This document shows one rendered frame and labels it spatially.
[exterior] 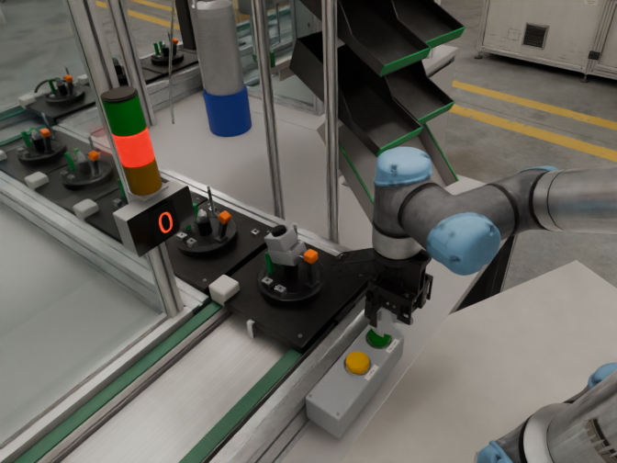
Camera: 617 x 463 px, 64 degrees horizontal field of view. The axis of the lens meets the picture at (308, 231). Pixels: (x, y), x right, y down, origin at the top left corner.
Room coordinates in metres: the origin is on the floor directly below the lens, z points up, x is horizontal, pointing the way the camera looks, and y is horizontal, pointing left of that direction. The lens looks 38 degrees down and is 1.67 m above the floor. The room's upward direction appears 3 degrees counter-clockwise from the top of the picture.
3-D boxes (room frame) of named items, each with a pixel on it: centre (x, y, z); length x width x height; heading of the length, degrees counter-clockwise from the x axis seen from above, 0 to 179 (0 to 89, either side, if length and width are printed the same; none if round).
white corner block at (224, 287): (0.73, 0.18, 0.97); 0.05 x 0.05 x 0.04; 50
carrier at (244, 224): (0.90, 0.24, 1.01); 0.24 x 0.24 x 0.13; 50
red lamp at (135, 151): (0.67, 0.25, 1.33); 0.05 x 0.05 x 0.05
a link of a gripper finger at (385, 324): (0.56, -0.13, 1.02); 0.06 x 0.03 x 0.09; 50
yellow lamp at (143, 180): (0.67, 0.25, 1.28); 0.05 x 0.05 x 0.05
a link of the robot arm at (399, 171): (0.57, -0.13, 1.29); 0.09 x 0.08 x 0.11; 25
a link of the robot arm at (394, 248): (0.58, -0.13, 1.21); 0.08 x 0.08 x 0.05
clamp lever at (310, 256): (0.71, 0.00, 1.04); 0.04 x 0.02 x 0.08; 50
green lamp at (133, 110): (0.67, 0.25, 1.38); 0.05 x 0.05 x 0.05
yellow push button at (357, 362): (0.54, -0.07, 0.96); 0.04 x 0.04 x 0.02
